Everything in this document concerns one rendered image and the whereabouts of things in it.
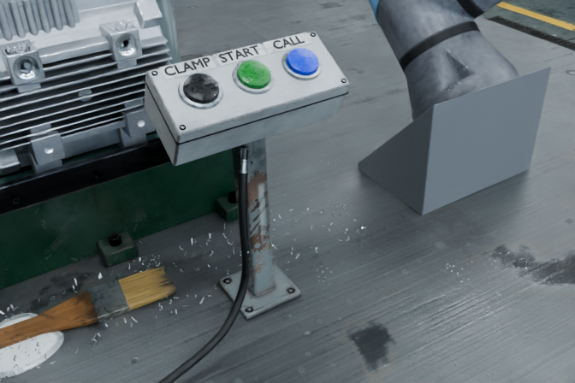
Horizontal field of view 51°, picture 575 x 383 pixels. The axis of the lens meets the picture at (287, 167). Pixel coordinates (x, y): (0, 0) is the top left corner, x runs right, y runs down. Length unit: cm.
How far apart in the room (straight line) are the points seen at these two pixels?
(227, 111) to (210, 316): 26
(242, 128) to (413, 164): 32
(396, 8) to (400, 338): 44
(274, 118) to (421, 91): 33
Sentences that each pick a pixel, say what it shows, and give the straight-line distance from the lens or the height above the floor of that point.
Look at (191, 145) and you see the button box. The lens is 51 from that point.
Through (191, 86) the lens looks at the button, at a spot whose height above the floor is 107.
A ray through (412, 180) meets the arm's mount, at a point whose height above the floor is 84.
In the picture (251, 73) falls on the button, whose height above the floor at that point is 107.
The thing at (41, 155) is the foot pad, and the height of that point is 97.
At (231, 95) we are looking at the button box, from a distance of 52.
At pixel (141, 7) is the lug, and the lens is 68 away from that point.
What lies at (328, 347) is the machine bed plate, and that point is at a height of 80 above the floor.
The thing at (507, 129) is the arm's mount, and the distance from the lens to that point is 86.
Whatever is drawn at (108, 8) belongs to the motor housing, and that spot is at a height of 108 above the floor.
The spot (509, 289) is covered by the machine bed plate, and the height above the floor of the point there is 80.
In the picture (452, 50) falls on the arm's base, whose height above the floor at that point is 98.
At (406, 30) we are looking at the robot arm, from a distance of 85.
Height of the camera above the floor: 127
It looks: 32 degrees down
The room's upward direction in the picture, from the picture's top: 2 degrees counter-clockwise
